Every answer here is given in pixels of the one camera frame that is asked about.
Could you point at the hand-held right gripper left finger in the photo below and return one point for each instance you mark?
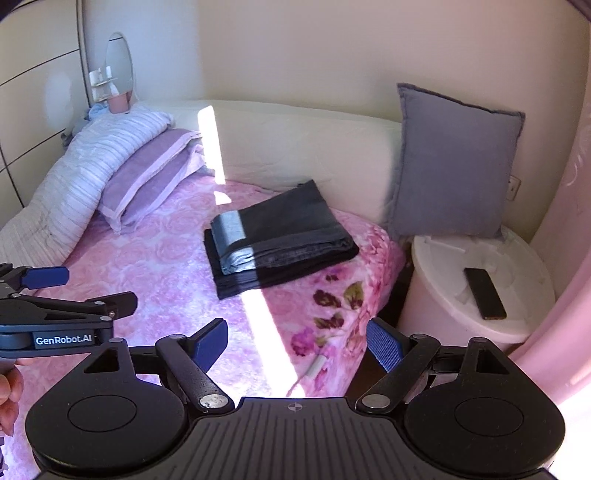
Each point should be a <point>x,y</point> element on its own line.
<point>210,344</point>

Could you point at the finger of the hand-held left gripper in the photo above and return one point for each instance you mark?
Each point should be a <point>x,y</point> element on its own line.
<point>44,276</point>
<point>122,304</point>

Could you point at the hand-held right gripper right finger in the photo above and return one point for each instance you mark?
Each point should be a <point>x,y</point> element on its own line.
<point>385,344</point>

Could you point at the grey jeans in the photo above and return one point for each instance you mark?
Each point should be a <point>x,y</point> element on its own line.
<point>286,217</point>

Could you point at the person's left hand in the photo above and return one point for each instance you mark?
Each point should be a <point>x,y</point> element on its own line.
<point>7,397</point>

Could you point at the pink rose blanket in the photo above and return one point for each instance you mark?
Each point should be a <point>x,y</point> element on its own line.
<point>161,286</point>

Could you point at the white blanket label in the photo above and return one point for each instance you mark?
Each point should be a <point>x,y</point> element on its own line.
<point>317,364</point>

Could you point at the folded black pants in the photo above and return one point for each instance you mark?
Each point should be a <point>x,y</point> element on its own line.
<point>258,282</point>

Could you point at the black smartphone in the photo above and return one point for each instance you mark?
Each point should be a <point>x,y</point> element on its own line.
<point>485,293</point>

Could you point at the grey striped quilt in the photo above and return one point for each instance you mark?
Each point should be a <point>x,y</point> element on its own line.
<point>83,157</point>

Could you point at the purple pillow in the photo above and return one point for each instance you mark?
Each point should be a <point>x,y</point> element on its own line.
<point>147,175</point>

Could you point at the small blue cloth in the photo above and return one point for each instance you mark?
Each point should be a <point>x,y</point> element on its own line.
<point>97,112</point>

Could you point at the white wardrobe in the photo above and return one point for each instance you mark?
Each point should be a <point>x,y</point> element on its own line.
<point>37,92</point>

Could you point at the grey square cushion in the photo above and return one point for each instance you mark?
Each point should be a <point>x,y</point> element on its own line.
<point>448,166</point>

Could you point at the pink cup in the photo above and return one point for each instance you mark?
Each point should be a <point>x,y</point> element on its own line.
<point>118,102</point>

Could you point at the white small rack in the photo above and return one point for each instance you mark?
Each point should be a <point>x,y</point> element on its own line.
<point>101,83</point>

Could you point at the cream padded headboard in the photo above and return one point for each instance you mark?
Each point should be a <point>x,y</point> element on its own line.
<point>300,147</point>

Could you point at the oval mirror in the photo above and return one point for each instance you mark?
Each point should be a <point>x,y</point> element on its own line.
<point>121,60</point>

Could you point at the white wall socket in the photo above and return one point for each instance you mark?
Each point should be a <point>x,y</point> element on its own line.
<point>514,188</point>

